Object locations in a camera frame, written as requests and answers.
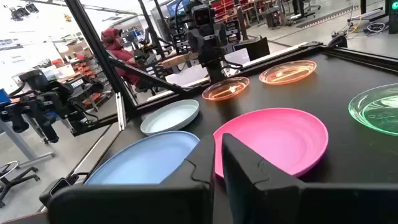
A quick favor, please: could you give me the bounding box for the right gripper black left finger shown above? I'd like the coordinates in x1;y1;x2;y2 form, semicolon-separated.
46;134;216;224

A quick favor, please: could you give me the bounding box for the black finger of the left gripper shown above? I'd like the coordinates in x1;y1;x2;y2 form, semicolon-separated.
198;30;208;55
207;30;218;55

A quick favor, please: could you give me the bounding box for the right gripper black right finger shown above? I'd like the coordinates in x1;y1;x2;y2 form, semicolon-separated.
221;133;398;224

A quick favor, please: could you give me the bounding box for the orange transparent plate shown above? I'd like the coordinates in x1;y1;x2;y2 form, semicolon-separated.
201;76;250;101
258;60;317;86

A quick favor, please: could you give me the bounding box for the pink plastic plate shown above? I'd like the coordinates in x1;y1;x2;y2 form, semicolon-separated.
213;107;330;179

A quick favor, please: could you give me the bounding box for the small pale blue plate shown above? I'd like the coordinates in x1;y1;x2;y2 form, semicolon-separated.
140;99;200;136

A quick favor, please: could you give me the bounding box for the large blue orange dish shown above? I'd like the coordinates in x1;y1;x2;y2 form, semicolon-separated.
348;83;398;137

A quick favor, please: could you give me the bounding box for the wooden board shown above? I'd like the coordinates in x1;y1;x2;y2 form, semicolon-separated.
161;52;200;68

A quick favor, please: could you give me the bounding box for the blue computer screen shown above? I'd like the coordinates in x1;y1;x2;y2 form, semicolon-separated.
166;0;191;17

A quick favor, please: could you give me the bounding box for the red storage bin rack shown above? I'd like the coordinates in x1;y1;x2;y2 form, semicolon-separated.
210;0;246;22
73;60;97;78

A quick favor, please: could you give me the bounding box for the large blue plastic plate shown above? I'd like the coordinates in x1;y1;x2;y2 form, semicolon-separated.
84;130;200;186

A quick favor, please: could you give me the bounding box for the person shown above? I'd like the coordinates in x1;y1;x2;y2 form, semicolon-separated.
101;27;147;90

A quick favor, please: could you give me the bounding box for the cardboard box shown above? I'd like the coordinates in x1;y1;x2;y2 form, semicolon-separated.
67;42;93;58

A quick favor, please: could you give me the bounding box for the black table clamp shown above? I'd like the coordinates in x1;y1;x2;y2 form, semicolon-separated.
326;34;348;49

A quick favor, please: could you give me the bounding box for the black office chair base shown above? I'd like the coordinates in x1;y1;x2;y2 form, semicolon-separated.
0;160;41;209

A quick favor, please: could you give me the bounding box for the grey table leg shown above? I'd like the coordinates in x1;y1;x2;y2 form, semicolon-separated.
0;118;57;162

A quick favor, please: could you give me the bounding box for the black device with green light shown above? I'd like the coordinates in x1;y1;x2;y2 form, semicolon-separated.
387;0;398;34

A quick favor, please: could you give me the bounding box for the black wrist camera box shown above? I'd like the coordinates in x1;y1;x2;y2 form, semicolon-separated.
192;3;213;28

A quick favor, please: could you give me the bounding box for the black frame post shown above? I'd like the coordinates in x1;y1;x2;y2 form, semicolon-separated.
137;0;167;60
64;0;138;118

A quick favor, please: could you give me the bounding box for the black diagonal frame brace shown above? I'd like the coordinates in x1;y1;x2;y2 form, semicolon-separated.
105;51;200;97

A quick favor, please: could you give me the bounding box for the silver frame bracket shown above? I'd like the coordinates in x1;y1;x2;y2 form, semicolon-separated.
114;91;127;131

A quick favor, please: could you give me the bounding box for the yellow cable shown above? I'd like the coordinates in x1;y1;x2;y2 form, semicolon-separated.
348;9;363;35

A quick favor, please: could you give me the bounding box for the coiled cable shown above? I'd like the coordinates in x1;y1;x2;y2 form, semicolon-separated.
366;21;388;34

